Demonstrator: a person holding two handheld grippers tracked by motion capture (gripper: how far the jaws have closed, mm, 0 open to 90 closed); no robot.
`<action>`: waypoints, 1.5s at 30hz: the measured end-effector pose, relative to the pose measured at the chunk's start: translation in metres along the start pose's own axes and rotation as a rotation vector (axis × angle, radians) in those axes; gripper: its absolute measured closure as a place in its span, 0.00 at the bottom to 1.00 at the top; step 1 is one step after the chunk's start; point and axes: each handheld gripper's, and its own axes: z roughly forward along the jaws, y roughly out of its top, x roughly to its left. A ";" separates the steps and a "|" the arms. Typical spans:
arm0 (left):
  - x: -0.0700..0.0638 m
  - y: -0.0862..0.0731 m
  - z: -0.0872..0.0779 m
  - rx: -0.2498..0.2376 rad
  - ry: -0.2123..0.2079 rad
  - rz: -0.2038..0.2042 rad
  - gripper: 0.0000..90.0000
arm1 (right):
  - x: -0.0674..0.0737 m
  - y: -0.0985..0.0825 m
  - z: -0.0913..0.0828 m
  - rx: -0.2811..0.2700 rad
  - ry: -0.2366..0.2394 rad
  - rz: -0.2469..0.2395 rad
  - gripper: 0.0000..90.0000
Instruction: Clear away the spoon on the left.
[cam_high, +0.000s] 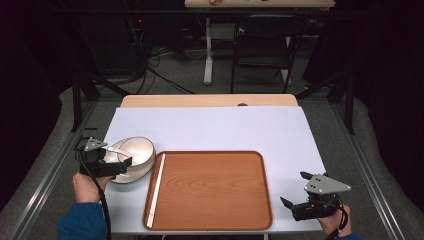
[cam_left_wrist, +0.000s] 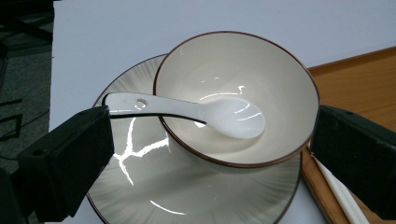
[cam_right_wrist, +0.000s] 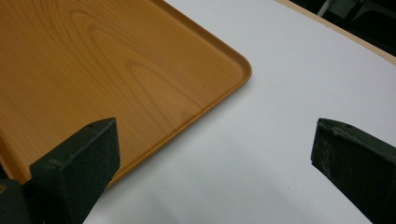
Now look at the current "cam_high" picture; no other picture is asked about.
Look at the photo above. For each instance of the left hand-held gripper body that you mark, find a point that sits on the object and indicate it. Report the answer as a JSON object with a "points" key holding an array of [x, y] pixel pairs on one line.
{"points": [[95, 166]]}

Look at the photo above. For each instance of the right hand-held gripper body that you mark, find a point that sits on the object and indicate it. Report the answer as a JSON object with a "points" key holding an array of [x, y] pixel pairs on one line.
{"points": [[326, 185]]}

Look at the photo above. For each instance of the white ceramic spoon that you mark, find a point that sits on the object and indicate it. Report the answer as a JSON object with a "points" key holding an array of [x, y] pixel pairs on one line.
{"points": [[116, 150]]}

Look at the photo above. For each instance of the white plate dark rim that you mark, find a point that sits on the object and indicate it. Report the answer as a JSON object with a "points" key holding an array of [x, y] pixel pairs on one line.
{"points": [[136, 176]]}

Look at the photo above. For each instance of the white bowl dark rim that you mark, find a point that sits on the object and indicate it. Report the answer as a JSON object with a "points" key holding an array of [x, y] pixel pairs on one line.
{"points": [[141, 151]]}

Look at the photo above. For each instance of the brown wooden tray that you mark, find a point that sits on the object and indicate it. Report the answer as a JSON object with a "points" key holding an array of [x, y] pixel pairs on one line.
{"points": [[213, 190]]}

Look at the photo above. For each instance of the person's left hand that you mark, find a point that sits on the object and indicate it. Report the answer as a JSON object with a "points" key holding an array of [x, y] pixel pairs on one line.
{"points": [[86, 190]]}

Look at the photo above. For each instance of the person's right hand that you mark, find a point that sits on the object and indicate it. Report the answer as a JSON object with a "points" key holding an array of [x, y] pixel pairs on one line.
{"points": [[333, 225]]}

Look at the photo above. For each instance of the black metal stand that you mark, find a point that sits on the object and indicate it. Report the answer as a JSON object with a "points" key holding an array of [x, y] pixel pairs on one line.
{"points": [[349, 106], [76, 100]]}

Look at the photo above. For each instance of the dark table grommet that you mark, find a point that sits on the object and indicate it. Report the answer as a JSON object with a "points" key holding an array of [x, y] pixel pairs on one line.
{"points": [[242, 104]]}

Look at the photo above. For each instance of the white table mat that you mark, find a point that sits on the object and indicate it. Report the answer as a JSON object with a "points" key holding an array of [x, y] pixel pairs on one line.
{"points": [[213, 128]]}

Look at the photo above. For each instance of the light wooden table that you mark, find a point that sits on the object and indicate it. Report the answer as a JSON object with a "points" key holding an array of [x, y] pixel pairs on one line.
{"points": [[200, 100]]}

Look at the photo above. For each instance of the white desk leg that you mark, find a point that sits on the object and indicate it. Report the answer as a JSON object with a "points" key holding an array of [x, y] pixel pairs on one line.
{"points": [[208, 66]]}

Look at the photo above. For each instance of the black folding chair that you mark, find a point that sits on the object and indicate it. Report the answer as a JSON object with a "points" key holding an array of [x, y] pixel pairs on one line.
{"points": [[266, 43]]}

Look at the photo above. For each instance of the dark equipment with red light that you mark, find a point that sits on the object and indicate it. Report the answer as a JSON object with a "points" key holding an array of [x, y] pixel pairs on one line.
{"points": [[139, 25]]}

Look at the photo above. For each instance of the small black floor frame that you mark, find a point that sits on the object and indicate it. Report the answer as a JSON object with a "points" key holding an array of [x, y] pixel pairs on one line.
{"points": [[77, 144]]}

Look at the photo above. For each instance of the aluminium rail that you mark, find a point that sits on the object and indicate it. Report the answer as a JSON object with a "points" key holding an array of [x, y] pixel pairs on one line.
{"points": [[50, 173], [363, 166]]}

